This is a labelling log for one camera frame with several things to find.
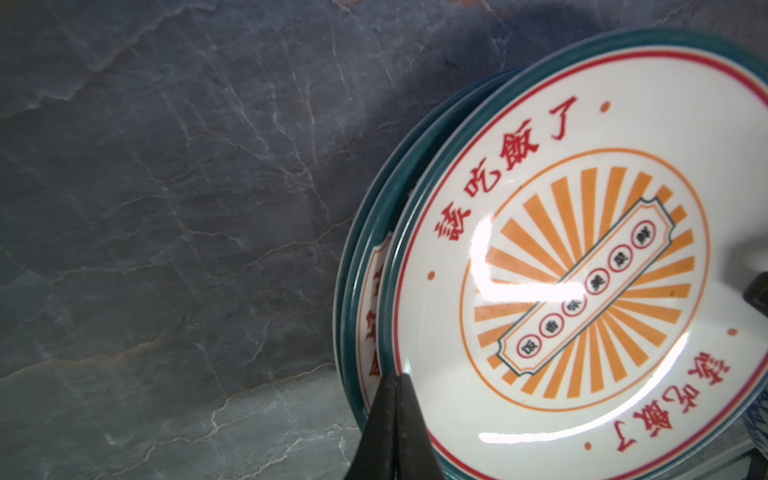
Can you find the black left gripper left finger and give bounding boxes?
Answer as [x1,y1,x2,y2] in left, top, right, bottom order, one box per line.
[345,373,444,480]

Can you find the sunburst pattern white plate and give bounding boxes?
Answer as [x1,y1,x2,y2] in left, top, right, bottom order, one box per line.
[376,29,767,479]

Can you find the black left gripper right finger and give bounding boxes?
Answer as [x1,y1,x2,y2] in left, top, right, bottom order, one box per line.
[743,272,768,317]

